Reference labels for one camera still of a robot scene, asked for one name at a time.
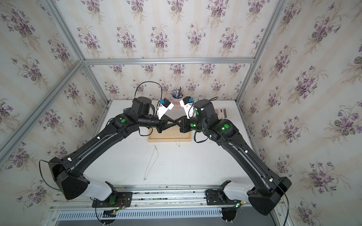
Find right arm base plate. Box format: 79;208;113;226
205;189;244;206

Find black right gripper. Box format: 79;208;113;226
174;113;210;134

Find pens in pink cup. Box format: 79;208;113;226
170;86;183;99

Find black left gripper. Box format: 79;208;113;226
138;113;177;133

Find aluminium mounting rail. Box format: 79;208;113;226
45;185;295;221

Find long gold necklace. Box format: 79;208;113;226
143;145;159;181

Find pink calculator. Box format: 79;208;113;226
215;108;228;120

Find wooden jewelry display stand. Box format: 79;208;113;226
147;126;191;143

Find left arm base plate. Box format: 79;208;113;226
92;192;133;208

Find pink pen holder cup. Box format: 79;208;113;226
171;96;183;108

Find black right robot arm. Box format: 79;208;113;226
176;97;292;216

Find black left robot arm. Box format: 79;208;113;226
48;97;175;206

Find blue black stapler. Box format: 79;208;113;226
123;107;133;114

